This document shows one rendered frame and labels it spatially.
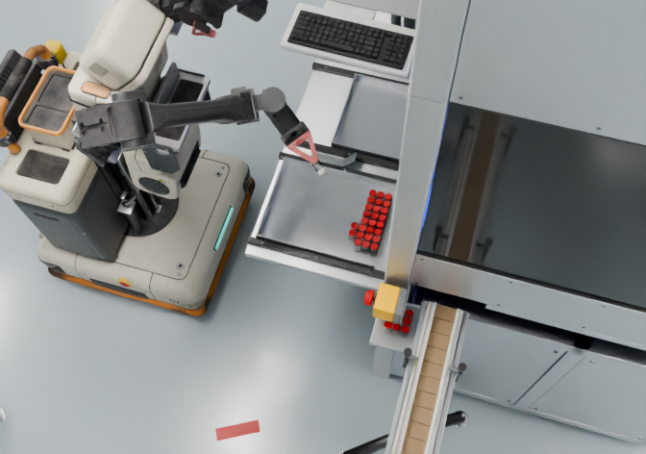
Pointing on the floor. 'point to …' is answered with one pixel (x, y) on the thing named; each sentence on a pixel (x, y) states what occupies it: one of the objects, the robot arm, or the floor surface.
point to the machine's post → (425, 118)
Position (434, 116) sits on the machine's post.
